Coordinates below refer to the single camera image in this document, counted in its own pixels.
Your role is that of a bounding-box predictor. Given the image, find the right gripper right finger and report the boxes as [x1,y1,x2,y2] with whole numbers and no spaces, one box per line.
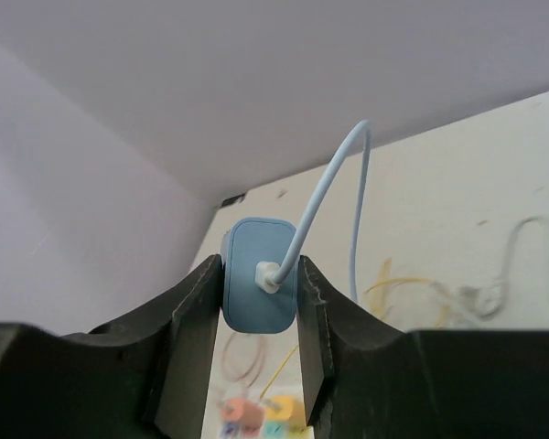
[297,258,549,438]

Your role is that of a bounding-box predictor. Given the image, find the white colourful power strip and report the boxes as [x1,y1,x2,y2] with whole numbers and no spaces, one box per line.
[215,386,315,438]

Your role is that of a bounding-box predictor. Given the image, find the pink charger plug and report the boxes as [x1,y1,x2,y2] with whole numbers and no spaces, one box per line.
[221,397,264,429]

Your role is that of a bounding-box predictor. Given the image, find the white power strip cord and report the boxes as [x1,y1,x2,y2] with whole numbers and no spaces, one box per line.
[429,217,549,328]

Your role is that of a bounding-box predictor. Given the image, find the blue charger plug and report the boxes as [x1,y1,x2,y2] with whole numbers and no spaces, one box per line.
[221,217,297,335]

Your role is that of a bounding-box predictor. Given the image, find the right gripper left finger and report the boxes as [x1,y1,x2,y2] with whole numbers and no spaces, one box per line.
[0,255,223,438]

